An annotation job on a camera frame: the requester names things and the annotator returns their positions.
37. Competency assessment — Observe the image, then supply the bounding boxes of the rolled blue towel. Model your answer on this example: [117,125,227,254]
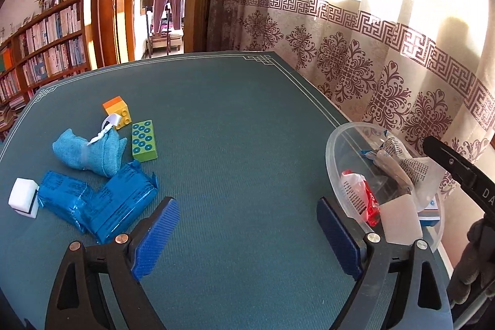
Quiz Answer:
[52,113,127,178]

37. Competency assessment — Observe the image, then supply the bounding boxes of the clear plastic bowl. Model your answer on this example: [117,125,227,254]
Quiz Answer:
[325,123,446,251]

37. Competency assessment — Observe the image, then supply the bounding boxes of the red balloon glue packet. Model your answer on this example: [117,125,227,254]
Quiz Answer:
[341,170,380,227]

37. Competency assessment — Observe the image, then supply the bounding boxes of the teal table mat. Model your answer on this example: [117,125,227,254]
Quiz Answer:
[1,54,353,329]

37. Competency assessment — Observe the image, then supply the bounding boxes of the thick white melamine sponge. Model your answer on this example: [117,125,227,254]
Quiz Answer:
[8,178,39,219]

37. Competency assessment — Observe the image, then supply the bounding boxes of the patterned curtain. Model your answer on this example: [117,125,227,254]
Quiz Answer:
[207,0,494,167]

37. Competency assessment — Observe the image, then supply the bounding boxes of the wooden bookshelf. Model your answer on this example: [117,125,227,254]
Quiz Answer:
[1,0,103,140]

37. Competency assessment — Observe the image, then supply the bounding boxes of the blue foil snack packet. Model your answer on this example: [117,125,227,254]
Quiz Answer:
[37,171,94,234]

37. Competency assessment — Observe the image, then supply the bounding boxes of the white blue cardboard box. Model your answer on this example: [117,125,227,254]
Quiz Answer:
[418,199,441,227]

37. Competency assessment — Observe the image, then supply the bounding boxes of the green brick blue dots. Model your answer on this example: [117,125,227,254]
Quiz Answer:
[132,120,158,162]

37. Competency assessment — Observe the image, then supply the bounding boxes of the orange yellow toy brick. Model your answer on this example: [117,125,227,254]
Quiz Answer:
[102,96,132,130]

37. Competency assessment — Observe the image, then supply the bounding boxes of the grey gloved hand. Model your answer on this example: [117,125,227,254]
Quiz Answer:
[447,218,494,306]

